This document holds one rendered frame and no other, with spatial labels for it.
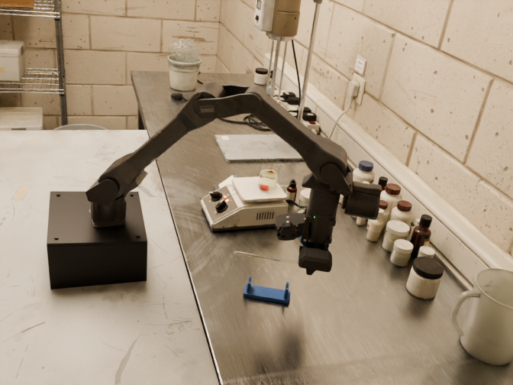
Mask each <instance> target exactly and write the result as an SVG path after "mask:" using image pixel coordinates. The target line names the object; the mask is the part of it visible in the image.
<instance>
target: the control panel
mask: <svg viewBox="0 0 513 385"><path fill-rule="evenodd" d="M215 192H220V193H222V195H223V196H222V198H221V199H220V200H218V201H217V202H212V200H211V196H210V195H208V196H206V197H204V198H203V201H204V203H205V206H206V208H207V210H208V213H209V215H210V216H211V220H212V221H215V220H217V219H218V218H220V217H222V216H224V215H226V214H228V213H229V212H232V211H233V210H235V209H237V208H238V206H237V204H236V202H235V201H234V199H233V197H232V195H231V193H230V191H229V190H228V188H227V186H224V187H222V188H220V189H219V190H217V191H215ZM224 196H227V197H226V198H224ZM222 199H224V200H225V202H226V200H227V199H228V201H227V202H226V203H227V205H228V208H227V210H226V211H224V212H221V213H219V212H217V211H216V208H215V206H216V205H217V204H218V203H219V202H220V201H221V200H222Z"/></svg>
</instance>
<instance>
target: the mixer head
mask: <svg viewBox="0 0 513 385"><path fill-rule="evenodd" d="M300 6H301V0H256V7H255V15H254V26H255V27H257V28H258V29H259V30H260V31H265V32H266V36H268V38H269V39H272V40H277V41H291V40H292V39H294V38H295V36H296V35H297V33H298V23H299V18H300Z"/></svg>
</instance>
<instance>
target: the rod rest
mask: <svg viewBox="0 0 513 385"><path fill-rule="evenodd" d="M251 281H252V276H249V281H248V284H245V287H244V293H243V297H247V298H251V299H260V300H265V301H270V302H275V303H283V304H289V302H290V294H291V292H290V291H289V282H286V289H285V290H278V289H273V288H269V287H264V286H255V285H251Z"/></svg>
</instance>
